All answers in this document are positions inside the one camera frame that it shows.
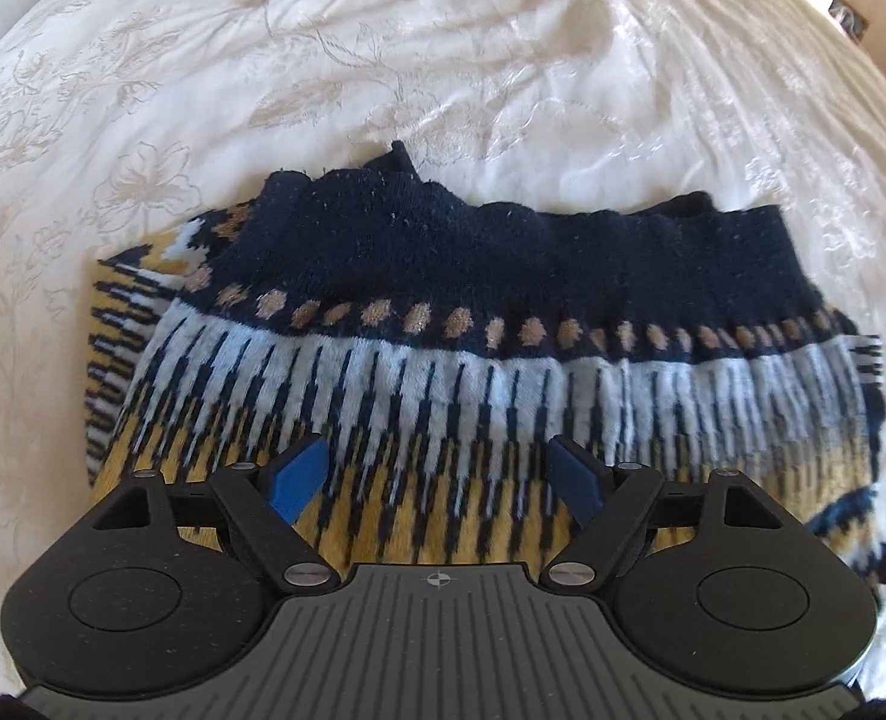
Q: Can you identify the navy yellow patterned knit sweater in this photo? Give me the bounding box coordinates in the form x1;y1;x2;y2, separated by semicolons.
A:
85;146;886;577

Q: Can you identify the dark picture frame right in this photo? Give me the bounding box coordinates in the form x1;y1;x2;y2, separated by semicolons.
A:
827;0;870;44

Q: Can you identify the white floral embroidered bedspread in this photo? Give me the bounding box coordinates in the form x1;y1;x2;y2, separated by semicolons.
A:
0;0;886;691

